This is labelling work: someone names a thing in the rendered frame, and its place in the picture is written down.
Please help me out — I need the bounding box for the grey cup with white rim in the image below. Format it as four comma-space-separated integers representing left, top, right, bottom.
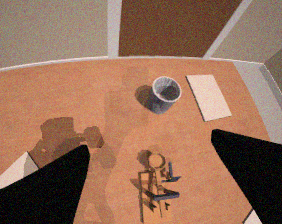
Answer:
146, 77, 182, 115

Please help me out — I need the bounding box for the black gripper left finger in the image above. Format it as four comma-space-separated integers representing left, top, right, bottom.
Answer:
0, 144, 90, 224

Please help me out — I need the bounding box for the white flat square board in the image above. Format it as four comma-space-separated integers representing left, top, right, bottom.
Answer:
0, 151, 39, 189
186, 75, 231, 121

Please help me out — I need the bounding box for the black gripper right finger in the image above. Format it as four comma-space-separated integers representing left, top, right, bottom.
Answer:
210, 129, 282, 224

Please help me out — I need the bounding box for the white flat square tile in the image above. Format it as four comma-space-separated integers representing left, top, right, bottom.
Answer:
242, 208, 262, 224

